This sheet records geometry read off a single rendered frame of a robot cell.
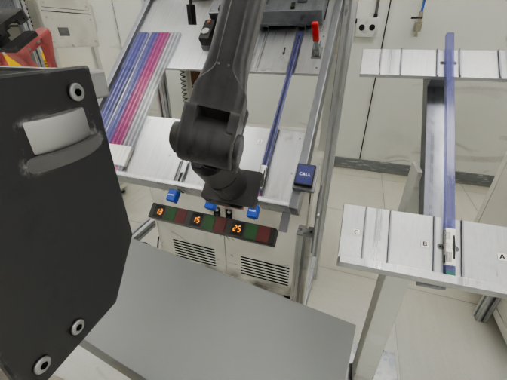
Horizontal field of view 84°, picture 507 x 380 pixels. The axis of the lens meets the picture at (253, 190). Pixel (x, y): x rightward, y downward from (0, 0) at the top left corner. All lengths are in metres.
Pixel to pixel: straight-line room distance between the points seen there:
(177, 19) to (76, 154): 1.00
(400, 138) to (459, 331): 1.57
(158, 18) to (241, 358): 1.07
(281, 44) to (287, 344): 0.77
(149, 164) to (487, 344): 1.42
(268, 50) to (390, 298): 0.77
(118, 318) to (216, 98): 0.45
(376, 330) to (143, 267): 0.68
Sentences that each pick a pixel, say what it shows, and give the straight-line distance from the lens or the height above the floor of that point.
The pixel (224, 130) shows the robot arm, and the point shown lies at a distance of 0.33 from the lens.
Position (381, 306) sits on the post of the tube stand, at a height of 0.41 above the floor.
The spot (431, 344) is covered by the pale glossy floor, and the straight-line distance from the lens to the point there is 1.43.
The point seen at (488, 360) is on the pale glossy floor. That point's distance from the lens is 1.50.
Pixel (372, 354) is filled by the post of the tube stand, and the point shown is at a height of 0.19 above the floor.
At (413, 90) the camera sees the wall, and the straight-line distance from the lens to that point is 2.55.
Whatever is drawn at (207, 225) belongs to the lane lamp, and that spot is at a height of 0.65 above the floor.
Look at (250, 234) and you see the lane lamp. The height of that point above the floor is 0.65.
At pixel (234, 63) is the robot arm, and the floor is 1.03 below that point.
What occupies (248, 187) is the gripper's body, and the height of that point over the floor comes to 0.83.
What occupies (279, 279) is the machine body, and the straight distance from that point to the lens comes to 1.26.
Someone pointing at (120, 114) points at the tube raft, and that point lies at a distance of 0.97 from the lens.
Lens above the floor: 1.06
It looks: 29 degrees down
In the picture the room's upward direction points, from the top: straight up
